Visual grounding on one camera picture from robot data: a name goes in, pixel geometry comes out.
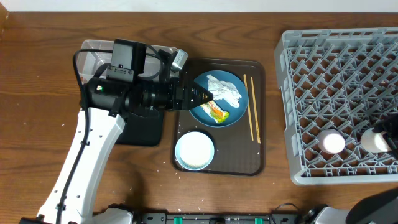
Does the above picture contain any black waste tray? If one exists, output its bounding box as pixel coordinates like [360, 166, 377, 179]
[116, 111, 164, 146]

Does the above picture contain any grey dishwasher rack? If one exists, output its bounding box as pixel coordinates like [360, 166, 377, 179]
[274, 27, 397, 185]

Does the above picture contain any blue plate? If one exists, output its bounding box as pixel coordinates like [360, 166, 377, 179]
[190, 70, 249, 128]

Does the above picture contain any wooden chopstick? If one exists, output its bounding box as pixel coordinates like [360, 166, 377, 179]
[243, 74, 254, 141]
[251, 77, 261, 144]

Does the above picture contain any light blue rice bowl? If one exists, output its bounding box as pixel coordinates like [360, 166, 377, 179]
[175, 131, 215, 171]

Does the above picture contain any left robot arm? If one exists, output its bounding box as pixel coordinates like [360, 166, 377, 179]
[21, 39, 213, 224]

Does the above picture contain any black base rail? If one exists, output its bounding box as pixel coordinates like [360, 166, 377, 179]
[90, 203, 312, 224]

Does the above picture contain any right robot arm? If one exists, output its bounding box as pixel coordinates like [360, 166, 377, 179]
[296, 114, 397, 224]

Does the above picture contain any pink white cup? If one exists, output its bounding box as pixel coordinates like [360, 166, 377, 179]
[317, 129, 345, 154]

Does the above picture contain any white green cup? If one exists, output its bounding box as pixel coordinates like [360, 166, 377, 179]
[360, 128, 391, 153]

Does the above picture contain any brown serving tray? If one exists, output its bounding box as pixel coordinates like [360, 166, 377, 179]
[174, 59, 266, 176]

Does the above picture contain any clear plastic bin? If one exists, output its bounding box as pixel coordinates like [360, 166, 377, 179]
[77, 40, 160, 83]

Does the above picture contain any white tissue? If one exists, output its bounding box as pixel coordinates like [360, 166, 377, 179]
[206, 75, 242, 108]

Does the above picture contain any yellow green snack wrapper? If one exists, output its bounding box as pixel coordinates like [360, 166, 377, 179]
[201, 101, 229, 124]

